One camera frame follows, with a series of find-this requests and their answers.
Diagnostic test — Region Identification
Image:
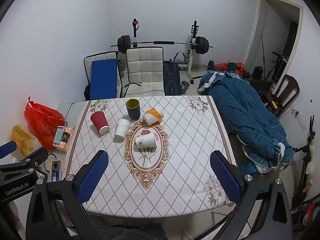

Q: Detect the dark fuzzy cloth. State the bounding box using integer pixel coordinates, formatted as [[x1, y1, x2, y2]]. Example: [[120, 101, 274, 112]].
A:
[[110, 224, 170, 240]]

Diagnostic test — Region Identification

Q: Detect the white padded chair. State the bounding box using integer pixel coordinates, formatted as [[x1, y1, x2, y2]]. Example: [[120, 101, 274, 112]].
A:
[[84, 51, 123, 100], [122, 47, 166, 98]]

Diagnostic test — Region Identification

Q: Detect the black and orange package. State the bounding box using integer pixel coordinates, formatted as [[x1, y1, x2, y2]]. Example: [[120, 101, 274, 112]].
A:
[[61, 127, 73, 152]]

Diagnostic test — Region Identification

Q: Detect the black cable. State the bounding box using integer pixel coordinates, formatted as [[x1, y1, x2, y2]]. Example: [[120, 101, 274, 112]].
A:
[[122, 81, 143, 91]]

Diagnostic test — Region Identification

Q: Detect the blue quilted blanket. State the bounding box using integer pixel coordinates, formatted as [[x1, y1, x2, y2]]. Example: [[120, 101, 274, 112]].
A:
[[197, 70, 294, 174]]

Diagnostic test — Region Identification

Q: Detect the white floral paper cup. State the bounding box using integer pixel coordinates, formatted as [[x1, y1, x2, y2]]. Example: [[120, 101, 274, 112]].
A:
[[133, 132, 157, 152]]

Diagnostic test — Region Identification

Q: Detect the teal small box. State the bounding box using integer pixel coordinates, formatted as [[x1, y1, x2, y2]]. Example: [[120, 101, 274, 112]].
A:
[[53, 127, 65, 147]]

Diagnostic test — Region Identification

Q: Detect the red plastic bag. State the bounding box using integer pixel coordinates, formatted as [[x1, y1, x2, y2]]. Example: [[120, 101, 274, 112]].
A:
[[24, 96, 66, 151]]

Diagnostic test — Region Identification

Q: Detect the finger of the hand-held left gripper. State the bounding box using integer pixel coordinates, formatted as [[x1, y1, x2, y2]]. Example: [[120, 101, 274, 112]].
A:
[[0, 141, 17, 159], [0, 147, 49, 173]]

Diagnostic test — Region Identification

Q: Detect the orange and white paper cup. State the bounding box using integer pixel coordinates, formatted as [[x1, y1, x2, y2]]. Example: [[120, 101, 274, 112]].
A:
[[143, 107, 164, 125]]

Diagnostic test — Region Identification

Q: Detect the white diamond pattern tablecloth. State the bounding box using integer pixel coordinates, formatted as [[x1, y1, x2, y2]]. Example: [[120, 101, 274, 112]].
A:
[[65, 95, 237, 217]]

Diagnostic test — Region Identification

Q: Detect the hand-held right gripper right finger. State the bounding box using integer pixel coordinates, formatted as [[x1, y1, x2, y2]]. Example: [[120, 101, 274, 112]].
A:
[[210, 151, 293, 240]]

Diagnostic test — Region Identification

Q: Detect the dark green cup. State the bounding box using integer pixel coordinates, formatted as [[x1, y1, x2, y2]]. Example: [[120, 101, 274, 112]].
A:
[[126, 98, 141, 120]]

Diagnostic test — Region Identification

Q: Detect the yellow plastic bag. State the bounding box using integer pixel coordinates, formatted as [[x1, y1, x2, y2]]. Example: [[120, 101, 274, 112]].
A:
[[10, 123, 38, 157]]

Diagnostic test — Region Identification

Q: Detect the black barbell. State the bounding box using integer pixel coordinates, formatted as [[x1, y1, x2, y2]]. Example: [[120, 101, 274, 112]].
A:
[[111, 35, 214, 55]]

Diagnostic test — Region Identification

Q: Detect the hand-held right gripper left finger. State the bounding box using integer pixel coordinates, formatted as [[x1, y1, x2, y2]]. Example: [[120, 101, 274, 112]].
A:
[[26, 150, 109, 240]]

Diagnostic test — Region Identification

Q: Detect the black exercise machine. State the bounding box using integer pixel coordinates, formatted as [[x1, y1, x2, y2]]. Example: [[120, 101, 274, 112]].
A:
[[265, 52, 286, 80]]

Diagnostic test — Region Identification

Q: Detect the plain white paper cup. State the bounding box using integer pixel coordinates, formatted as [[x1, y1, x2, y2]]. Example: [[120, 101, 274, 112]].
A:
[[114, 118, 131, 142]]

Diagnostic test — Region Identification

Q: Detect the purple blister pack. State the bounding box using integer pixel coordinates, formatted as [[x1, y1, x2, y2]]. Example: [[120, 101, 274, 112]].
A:
[[51, 160, 62, 182]]

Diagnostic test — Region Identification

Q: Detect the red ribbed paper cup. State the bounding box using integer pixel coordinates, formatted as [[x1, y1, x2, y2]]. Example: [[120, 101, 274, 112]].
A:
[[90, 111, 110, 135]]

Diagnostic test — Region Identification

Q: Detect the white power strip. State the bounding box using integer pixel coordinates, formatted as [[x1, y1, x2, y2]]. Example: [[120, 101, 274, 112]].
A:
[[290, 105, 307, 132]]

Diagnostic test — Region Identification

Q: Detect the brown wooden chair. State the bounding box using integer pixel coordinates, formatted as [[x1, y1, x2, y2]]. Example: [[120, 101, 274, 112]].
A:
[[262, 74, 300, 117]]

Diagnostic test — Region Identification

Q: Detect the blue cushion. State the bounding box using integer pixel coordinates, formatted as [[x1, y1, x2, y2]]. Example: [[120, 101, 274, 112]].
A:
[[90, 59, 118, 100]]

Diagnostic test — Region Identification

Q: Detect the white barbell rack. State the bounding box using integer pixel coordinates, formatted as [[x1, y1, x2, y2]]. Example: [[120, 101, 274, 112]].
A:
[[132, 19, 201, 84]]

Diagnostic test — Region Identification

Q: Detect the black tripod stand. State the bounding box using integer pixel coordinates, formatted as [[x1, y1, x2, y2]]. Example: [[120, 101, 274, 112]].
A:
[[292, 116, 316, 205]]

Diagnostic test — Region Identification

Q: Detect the black and blue bench pad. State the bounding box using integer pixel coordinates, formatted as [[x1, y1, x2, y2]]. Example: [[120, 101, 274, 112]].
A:
[[163, 62, 181, 96]]

